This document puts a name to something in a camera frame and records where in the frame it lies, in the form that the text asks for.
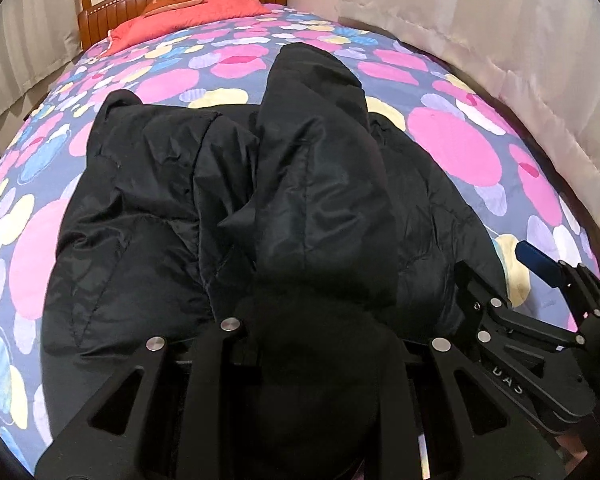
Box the orange cushion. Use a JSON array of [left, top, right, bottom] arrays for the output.
[[147, 0, 208, 16]]

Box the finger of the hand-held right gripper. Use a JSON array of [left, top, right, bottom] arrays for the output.
[[514, 241, 600, 318], [455, 261, 581, 357]]

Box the red pillow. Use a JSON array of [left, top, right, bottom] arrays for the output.
[[105, 0, 272, 57]]

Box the beige window curtain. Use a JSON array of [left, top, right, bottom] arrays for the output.
[[0, 0, 81, 126]]

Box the white wall curtain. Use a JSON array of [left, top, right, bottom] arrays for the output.
[[335, 0, 600, 281]]

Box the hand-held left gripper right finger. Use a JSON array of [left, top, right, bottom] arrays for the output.
[[377, 336, 566, 480]]

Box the black puffer jacket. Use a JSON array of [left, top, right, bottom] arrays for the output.
[[40, 42, 511, 480]]

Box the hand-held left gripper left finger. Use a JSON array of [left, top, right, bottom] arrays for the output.
[[34, 317, 261, 480]]

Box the floral bedspread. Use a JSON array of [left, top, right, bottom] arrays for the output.
[[0, 2, 600, 461]]

